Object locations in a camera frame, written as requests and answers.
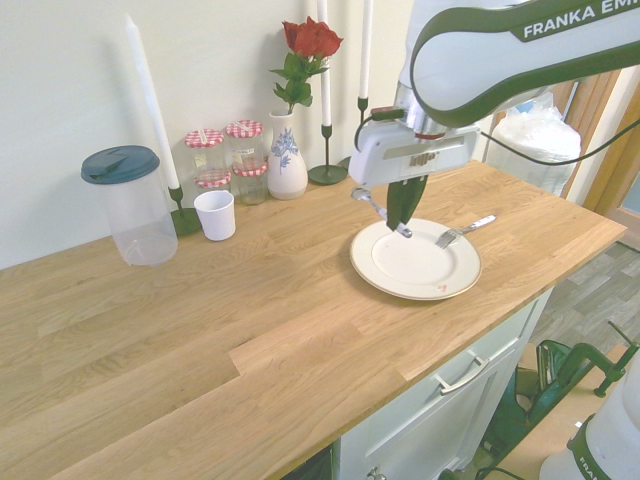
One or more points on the white vase blue floral print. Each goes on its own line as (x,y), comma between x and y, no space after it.
(287,175)

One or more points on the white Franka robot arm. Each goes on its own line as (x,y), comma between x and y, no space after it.
(500,60)

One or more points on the short black candle holder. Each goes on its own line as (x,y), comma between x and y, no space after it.
(327,174)

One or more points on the white taper candle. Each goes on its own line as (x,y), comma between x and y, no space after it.
(366,50)
(325,60)
(150,100)

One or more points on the wooden robot mounting board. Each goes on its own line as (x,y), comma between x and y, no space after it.
(550,430)

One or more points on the green bar clamp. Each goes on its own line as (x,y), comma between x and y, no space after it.
(585,357)
(622,370)

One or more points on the glass jar red gingham lid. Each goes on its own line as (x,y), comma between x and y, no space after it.
(204,150)
(245,145)
(212,179)
(251,185)

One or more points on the small black candle holder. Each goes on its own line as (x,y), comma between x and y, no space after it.
(185,222)

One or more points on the white plastic bag roll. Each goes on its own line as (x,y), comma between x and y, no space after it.
(530,125)

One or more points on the clear pitcher blue lid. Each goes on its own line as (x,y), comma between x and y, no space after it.
(135,215)

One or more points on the tall black candle holder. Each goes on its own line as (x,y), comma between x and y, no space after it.
(362,112)

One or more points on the red rose green leaves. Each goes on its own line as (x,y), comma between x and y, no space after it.
(310,37)

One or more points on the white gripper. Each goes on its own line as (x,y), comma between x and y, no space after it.
(380,155)

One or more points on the white gold-rimmed plate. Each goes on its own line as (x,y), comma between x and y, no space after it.
(415,265)

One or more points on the silver cabinet knob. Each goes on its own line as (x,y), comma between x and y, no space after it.
(373,473)

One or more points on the white plastic cup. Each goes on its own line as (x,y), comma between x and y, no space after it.
(215,217)

